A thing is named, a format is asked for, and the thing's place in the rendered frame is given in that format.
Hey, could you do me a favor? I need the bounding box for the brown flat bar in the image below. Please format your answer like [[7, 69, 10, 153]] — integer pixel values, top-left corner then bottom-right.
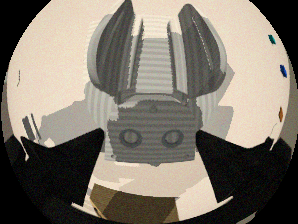
[[278, 107, 283, 121]]

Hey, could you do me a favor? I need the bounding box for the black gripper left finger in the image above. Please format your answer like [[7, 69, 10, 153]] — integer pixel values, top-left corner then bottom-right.
[[20, 128, 105, 206]]

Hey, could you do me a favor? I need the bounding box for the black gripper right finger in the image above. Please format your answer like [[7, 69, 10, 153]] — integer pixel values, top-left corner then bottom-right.
[[196, 129, 274, 204]]

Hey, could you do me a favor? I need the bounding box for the blue rectangular bar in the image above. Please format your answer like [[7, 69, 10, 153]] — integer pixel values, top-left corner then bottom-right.
[[279, 64, 287, 79]]

